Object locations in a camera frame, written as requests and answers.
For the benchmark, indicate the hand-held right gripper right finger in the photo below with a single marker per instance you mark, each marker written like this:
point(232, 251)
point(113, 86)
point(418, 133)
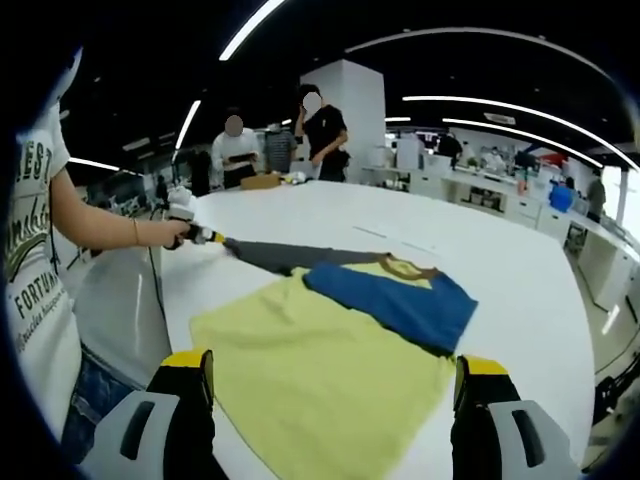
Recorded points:
point(480, 415)

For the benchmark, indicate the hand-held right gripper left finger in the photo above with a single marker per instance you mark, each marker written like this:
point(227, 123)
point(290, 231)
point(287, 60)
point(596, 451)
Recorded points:
point(187, 415)

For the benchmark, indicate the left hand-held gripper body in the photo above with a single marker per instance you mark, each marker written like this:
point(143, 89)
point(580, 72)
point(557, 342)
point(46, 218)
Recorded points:
point(182, 205)

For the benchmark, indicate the yellow blue grey garment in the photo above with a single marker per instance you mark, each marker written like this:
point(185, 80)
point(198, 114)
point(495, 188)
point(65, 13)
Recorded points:
point(320, 360)

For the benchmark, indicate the person's left hand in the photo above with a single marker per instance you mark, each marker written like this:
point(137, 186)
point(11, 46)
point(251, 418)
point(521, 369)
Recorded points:
point(175, 232)

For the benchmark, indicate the black tablet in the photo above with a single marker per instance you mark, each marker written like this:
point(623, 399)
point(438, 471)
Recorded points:
point(242, 158)

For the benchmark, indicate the cardboard box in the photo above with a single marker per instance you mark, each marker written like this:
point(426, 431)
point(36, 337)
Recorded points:
point(260, 181)

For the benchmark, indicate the ceiling light strip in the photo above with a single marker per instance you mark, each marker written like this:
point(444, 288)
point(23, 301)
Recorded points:
point(95, 164)
point(189, 122)
point(475, 100)
point(500, 128)
point(250, 27)

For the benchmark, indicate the person's blue jeans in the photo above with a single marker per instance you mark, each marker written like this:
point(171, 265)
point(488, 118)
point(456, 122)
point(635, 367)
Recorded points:
point(92, 400)

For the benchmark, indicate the black stand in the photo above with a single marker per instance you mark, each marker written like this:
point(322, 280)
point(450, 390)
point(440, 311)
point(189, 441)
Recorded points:
point(607, 387)

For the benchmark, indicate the person's white printed shirt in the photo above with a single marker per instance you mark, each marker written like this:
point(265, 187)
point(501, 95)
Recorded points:
point(40, 310)

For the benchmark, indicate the white counter cabinets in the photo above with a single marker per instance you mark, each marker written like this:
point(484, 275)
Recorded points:
point(500, 200)

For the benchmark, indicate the blue container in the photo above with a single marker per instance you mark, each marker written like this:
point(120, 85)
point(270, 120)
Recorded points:
point(561, 197)

